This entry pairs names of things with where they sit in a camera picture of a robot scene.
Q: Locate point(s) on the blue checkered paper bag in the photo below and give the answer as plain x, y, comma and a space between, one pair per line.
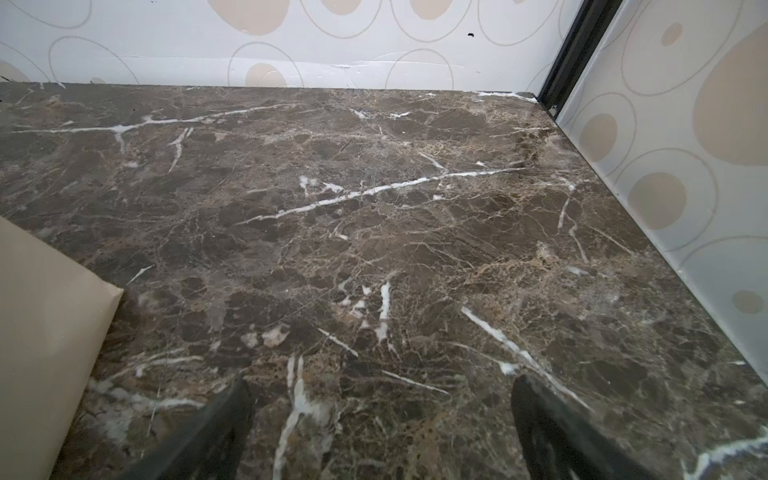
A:
55, 314

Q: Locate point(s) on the black corner frame post right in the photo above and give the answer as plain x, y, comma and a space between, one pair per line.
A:
586, 32

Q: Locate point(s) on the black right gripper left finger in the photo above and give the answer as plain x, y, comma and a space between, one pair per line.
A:
208, 446

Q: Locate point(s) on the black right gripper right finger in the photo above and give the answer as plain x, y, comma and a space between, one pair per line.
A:
558, 443

